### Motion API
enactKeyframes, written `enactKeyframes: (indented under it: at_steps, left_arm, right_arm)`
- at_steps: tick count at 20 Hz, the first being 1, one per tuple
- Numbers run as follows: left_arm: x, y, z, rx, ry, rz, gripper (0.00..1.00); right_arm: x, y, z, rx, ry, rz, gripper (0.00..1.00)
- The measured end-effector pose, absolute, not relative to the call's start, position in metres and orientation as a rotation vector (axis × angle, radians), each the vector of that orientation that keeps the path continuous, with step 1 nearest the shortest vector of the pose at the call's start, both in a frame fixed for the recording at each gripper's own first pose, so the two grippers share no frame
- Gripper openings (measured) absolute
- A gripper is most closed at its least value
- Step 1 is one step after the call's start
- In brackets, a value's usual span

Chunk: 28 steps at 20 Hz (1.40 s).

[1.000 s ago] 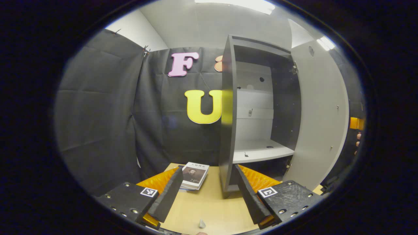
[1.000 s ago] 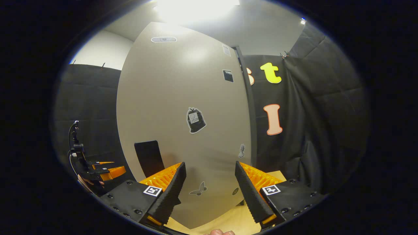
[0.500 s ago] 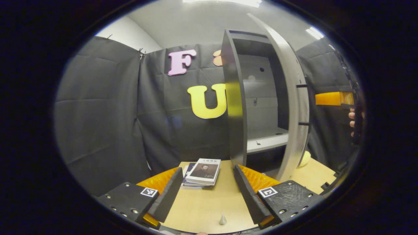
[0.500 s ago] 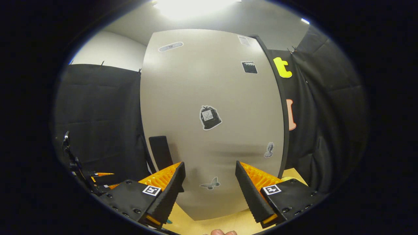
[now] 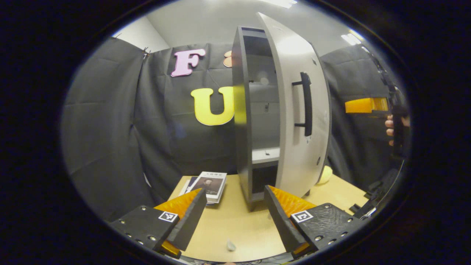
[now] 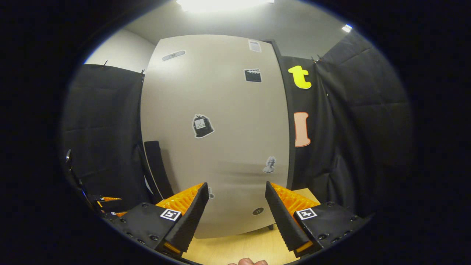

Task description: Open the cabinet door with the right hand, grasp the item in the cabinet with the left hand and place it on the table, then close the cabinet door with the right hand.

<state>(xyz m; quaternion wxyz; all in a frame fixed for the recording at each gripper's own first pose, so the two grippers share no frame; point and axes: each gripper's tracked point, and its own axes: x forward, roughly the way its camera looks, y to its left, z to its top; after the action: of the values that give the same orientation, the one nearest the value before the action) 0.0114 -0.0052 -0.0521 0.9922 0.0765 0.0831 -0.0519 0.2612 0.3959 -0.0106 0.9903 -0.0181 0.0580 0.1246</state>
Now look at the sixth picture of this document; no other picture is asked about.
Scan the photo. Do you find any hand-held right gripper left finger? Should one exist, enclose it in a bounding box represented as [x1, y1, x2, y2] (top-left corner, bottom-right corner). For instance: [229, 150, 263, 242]
[110, 182, 209, 259]

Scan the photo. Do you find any dark grey cabinet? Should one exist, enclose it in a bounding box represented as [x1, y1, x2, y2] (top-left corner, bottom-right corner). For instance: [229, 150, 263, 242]
[262, 39, 297, 231]

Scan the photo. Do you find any black backdrop cloth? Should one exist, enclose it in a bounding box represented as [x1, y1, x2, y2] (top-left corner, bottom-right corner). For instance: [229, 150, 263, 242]
[61, 31, 414, 221]

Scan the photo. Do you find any grey cabinet door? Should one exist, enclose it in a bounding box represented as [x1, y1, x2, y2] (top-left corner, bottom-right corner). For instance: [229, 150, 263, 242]
[141, 34, 295, 239]

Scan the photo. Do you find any black cabinet door handle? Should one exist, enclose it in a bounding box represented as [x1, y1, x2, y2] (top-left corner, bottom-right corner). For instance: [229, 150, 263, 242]
[144, 141, 176, 201]

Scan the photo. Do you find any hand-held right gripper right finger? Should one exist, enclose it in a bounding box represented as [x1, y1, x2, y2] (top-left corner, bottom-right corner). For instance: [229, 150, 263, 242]
[265, 181, 371, 259]

